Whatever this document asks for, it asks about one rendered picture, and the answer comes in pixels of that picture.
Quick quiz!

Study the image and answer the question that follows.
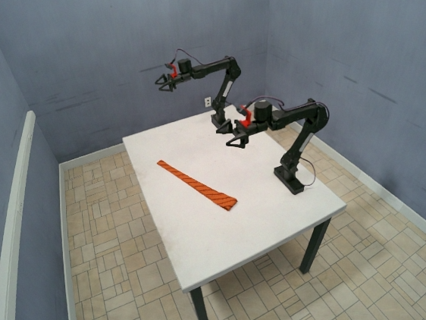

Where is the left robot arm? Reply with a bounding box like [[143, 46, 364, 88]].
[[254, 98, 328, 192]]

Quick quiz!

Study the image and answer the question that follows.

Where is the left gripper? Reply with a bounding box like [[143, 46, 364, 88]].
[[216, 105, 258, 149]]

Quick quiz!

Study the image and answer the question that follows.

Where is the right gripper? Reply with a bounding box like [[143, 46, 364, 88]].
[[155, 63, 183, 92]]

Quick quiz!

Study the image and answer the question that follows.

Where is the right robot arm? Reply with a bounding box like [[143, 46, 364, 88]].
[[177, 55, 241, 126]]

